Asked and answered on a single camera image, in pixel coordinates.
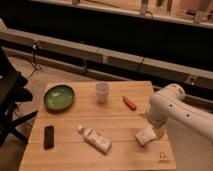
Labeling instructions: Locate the black chair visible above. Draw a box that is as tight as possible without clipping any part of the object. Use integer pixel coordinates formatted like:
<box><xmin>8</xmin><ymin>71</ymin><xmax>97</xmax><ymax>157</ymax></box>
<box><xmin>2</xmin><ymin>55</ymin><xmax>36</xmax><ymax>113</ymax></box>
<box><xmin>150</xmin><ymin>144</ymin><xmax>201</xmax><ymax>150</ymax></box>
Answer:
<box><xmin>0</xmin><ymin>46</ymin><xmax>37</xmax><ymax>147</ymax></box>

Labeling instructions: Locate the black cable on floor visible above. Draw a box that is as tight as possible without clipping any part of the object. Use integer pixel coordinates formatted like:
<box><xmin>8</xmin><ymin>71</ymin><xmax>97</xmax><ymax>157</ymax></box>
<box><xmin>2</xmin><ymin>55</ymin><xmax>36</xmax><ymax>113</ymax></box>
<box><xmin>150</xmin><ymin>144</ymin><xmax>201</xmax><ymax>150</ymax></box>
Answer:
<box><xmin>27</xmin><ymin>40</ymin><xmax>43</xmax><ymax>79</ymax></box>

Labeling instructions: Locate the white plastic bottle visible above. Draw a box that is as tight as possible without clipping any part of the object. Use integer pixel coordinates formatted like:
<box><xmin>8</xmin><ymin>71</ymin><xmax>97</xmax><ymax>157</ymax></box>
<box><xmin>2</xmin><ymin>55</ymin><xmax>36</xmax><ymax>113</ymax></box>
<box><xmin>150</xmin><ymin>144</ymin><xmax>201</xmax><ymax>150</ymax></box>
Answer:
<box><xmin>78</xmin><ymin>126</ymin><xmax>112</xmax><ymax>154</ymax></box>

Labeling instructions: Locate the green bowl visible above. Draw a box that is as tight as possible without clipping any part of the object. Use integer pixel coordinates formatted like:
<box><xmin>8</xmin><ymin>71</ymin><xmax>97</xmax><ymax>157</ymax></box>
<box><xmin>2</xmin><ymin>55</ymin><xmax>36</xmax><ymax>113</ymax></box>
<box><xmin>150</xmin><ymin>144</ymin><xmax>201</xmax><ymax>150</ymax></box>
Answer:
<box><xmin>43</xmin><ymin>85</ymin><xmax>75</xmax><ymax>112</ymax></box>

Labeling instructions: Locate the white sponge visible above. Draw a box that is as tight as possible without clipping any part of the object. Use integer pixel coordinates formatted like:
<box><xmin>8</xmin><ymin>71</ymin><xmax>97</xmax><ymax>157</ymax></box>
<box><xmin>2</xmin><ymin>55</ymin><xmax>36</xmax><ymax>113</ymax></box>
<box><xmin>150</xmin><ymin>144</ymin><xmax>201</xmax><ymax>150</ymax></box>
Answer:
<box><xmin>135</xmin><ymin>127</ymin><xmax>156</xmax><ymax>146</ymax></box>

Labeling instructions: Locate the orange carrot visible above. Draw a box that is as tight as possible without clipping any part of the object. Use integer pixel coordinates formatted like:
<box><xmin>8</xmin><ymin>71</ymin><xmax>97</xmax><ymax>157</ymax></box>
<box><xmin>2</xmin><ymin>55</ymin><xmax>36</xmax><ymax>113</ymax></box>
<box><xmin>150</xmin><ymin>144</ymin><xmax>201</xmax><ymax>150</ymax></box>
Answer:
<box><xmin>122</xmin><ymin>96</ymin><xmax>137</xmax><ymax>111</ymax></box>

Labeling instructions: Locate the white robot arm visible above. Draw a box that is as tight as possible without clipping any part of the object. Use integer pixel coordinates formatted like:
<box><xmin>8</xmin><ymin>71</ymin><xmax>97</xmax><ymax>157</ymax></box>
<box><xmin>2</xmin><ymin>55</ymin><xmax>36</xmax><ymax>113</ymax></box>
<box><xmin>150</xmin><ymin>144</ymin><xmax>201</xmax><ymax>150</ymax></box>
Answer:
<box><xmin>147</xmin><ymin>84</ymin><xmax>213</xmax><ymax>141</ymax></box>

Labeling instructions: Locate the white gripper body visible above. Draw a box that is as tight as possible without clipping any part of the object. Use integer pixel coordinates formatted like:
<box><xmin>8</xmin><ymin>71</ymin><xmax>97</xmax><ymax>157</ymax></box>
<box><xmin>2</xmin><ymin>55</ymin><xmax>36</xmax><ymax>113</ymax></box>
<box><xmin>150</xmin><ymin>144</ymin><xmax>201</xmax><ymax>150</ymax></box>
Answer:
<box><xmin>144</xmin><ymin>112</ymin><xmax>166</xmax><ymax>140</ymax></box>

